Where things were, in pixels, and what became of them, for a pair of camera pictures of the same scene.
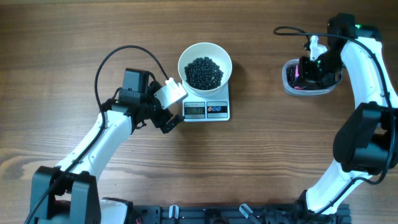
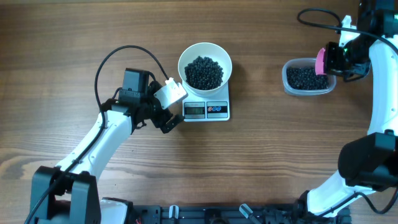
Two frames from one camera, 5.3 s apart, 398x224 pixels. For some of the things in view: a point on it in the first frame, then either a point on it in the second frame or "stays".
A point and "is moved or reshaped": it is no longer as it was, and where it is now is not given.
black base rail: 236,214 stays
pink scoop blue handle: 296,73 is moved or reshaped
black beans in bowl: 203,73 stays
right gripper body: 323,69 to 347,60
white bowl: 205,68 stays
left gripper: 165,116 stays
